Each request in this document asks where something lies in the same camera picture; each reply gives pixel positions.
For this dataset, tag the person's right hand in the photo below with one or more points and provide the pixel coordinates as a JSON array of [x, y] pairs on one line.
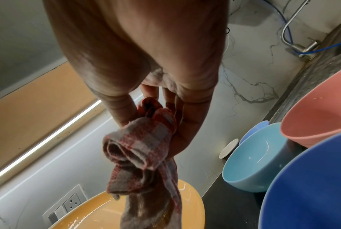
[[136, 44]]

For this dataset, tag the red checkered cloth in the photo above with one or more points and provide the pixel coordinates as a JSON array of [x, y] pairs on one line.
[[142, 143]]

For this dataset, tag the small cream bowl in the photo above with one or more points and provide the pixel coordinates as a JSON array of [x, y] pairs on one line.
[[228, 148]]

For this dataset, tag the small blue bowl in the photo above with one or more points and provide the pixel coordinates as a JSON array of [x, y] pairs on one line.
[[252, 129]]

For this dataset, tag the teal bowl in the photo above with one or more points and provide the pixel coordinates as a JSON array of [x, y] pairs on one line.
[[252, 163]]

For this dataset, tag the yellow plate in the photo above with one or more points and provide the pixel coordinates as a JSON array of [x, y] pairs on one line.
[[102, 214]]

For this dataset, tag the pink bowl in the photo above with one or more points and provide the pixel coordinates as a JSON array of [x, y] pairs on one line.
[[317, 116]]

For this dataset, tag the large blue bowl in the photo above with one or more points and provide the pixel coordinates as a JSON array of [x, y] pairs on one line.
[[309, 190]]

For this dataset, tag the LED light strip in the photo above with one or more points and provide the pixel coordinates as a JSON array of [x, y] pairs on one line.
[[46, 143]]

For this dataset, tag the steel faucet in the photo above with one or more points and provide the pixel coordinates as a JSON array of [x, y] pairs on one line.
[[306, 47]]

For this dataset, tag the steel sink with drainboard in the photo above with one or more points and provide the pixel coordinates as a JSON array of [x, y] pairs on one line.
[[314, 71]]

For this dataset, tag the white wall switch socket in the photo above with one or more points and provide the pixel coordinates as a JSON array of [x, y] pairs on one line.
[[71, 202]]

